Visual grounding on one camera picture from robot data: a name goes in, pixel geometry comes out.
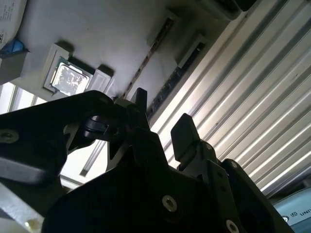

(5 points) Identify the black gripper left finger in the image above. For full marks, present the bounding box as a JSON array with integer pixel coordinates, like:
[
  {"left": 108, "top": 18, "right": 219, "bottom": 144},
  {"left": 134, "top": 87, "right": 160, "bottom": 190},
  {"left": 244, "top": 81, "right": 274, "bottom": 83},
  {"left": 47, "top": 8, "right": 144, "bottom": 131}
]
[{"left": 0, "top": 87, "right": 168, "bottom": 188}]

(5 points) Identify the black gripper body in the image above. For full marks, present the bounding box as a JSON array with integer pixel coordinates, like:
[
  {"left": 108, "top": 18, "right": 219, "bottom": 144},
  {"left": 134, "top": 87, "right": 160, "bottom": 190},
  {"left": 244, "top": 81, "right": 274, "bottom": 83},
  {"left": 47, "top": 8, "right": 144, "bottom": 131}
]
[{"left": 41, "top": 161, "right": 231, "bottom": 233}]

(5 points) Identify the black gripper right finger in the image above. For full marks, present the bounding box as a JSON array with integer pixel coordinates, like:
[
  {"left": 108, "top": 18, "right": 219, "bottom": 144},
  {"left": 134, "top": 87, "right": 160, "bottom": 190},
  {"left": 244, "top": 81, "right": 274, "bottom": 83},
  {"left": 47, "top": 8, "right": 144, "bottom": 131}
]
[{"left": 171, "top": 113, "right": 296, "bottom": 233}]

